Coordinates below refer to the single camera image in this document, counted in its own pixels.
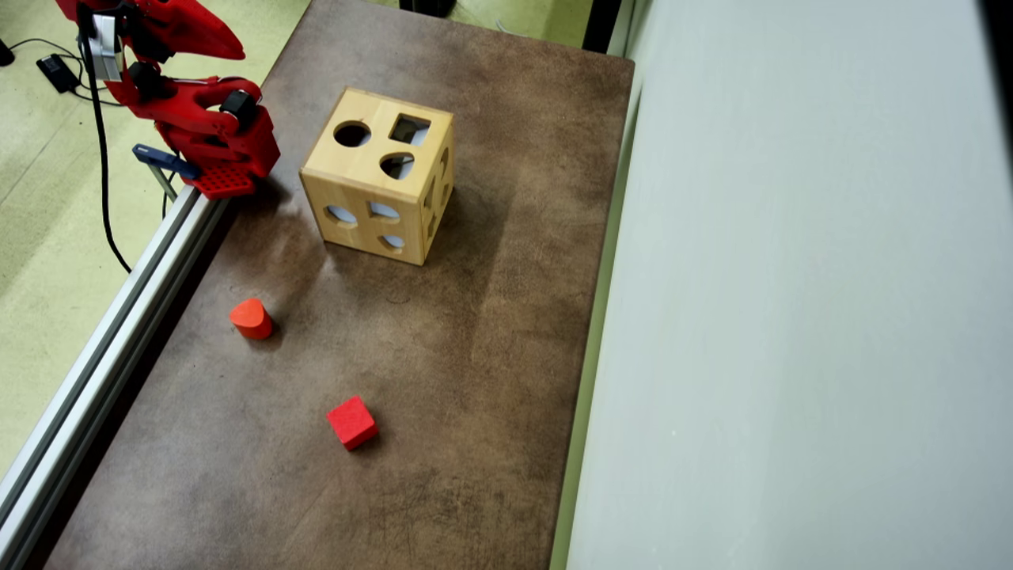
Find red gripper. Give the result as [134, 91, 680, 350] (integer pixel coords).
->
[119, 0, 247, 64]

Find wooden shape sorter box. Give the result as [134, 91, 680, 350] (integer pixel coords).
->
[299, 87, 456, 266]

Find blue table clamp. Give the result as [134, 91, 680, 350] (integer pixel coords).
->
[132, 144, 200, 203]

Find black power adapter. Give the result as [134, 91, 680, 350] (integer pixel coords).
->
[36, 54, 81, 94]

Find orange rounded block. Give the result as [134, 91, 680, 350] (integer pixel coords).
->
[230, 298, 275, 341]

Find red cube block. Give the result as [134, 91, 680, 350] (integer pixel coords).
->
[327, 396, 380, 452]

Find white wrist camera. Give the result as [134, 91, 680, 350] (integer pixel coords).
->
[83, 12, 124, 83]

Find black camera cable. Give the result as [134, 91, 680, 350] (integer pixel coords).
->
[77, 4, 134, 275]

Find thin black power cord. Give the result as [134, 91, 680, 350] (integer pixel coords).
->
[8, 37, 127, 108]

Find aluminium profile rail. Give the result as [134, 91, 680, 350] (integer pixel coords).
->
[0, 186, 230, 570]

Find dark vertical post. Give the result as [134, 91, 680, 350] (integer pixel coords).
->
[582, 0, 626, 55]

